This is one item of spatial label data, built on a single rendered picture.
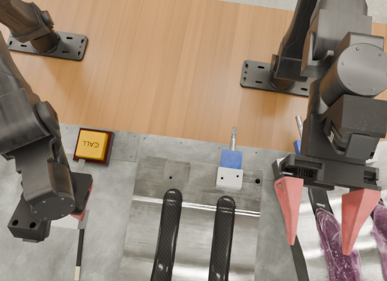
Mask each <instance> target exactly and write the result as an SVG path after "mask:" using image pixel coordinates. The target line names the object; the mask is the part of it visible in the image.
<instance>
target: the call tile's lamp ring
mask: <svg viewBox="0 0 387 281"><path fill-rule="evenodd" d="M81 130H84V131H93V132H102V133H106V134H109V137H108V143H107V148H106V151H105V157H104V161H99V160H90V159H85V158H76V157H77V156H76V151H77V146H78V141H79V136H80V133H81ZM111 138H112V132H111V131H103V130H94V129H88V128H80V129H79V134H78V139H77V144H76V147H75V152H74V156H73V160H75V161H79V159H83V160H85V162H92V163H97V164H106V163H107V158H108V152H109V147H110V143H111Z"/></svg>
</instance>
